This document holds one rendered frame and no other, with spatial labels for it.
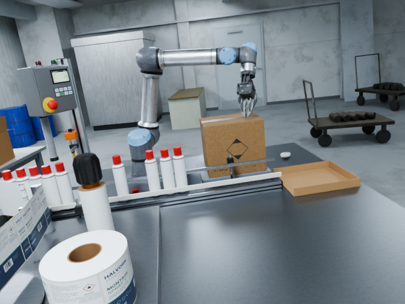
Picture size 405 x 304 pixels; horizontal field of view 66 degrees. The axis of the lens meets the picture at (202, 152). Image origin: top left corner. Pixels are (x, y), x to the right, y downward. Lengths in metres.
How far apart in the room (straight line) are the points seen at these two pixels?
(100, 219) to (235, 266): 0.47
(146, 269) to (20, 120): 7.00
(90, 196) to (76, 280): 0.40
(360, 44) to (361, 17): 0.66
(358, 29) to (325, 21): 0.83
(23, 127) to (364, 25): 8.36
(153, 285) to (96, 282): 0.20
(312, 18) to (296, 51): 0.88
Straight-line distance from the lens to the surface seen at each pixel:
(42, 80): 1.39
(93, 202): 1.09
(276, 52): 8.90
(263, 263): 1.01
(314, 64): 9.13
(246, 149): 1.58
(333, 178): 1.59
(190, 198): 1.37
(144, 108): 1.69
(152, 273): 0.94
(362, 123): 4.94
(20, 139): 7.84
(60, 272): 0.79
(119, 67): 7.74
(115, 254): 0.79
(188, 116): 6.82
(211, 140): 1.53
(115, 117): 7.94
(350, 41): 8.99
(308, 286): 0.94
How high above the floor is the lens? 1.44
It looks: 17 degrees down
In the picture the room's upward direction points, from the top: 6 degrees counter-clockwise
